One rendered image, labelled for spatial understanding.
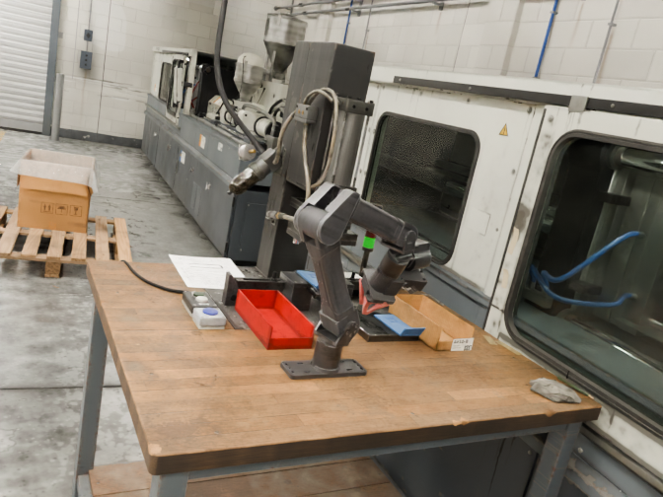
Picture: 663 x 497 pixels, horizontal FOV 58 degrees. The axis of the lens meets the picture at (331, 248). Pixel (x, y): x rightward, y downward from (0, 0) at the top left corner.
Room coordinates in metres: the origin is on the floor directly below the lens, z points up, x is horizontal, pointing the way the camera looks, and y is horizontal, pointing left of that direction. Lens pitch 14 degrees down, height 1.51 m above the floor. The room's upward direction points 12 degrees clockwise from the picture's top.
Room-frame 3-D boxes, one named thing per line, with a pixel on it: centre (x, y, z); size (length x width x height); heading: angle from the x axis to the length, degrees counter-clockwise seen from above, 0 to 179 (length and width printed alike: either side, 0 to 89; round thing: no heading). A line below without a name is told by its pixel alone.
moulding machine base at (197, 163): (7.31, 1.64, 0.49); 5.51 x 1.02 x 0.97; 27
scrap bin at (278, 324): (1.47, 0.11, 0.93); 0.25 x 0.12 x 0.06; 30
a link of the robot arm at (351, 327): (1.30, -0.05, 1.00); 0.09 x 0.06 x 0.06; 43
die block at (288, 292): (1.71, 0.02, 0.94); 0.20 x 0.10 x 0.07; 120
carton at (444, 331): (1.68, -0.33, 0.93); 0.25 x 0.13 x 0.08; 30
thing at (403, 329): (1.62, -0.23, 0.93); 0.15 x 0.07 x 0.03; 32
